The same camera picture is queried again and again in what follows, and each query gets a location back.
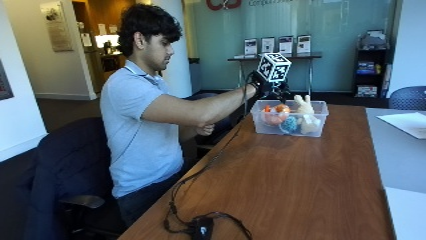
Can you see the orange plush toy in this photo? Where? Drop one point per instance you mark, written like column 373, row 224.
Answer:
column 275, row 115

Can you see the cream plush rabbit toy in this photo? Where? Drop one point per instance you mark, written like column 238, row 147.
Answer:
column 305, row 111

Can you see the white marker cube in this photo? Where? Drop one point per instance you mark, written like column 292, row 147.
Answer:
column 274, row 67

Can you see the clear plastic bin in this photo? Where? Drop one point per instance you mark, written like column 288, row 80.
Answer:
column 290, row 124

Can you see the blue knitted ball toy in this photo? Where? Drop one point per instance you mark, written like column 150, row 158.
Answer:
column 290, row 124

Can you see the narrow black console table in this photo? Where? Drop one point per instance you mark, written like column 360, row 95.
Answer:
column 275, row 58

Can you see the framed leaflet stand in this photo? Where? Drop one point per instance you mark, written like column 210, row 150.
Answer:
column 304, row 43
column 268, row 45
column 286, row 44
column 251, row 46

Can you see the black brochure shelf rack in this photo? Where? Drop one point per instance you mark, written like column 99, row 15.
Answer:
column 371, row 66

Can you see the dark mesh chair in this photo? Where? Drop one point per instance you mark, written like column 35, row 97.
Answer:
column 409, row 98

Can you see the white paper sheet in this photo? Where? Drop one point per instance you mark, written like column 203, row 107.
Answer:
column 407, row 124

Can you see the gray side table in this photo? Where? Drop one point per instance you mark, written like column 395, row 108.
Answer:
column 400, row 150

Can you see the the person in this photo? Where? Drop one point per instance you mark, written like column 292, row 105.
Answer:
column 138, row 133

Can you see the small black hub box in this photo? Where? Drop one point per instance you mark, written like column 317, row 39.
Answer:
column 203, row 228

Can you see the dark office chair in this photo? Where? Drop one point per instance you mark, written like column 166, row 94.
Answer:
column 71, row 176

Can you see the beige wall plaque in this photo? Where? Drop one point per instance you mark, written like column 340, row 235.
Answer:
column 57, row 26

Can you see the dark framed wall picture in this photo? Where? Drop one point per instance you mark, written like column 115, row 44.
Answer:
column 5, row 83

